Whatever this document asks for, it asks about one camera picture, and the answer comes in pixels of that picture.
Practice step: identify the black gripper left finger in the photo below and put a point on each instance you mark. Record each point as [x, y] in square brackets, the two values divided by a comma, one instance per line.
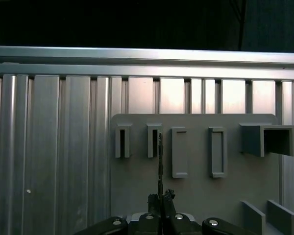
[153, 220]

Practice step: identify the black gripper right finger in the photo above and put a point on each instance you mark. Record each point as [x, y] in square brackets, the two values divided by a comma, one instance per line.
[169, 215]

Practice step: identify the black RAM stick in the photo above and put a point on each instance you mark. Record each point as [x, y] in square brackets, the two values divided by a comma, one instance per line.
[160, 166]

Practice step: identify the grey parts rack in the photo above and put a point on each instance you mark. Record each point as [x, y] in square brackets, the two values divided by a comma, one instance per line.
[198, 191]

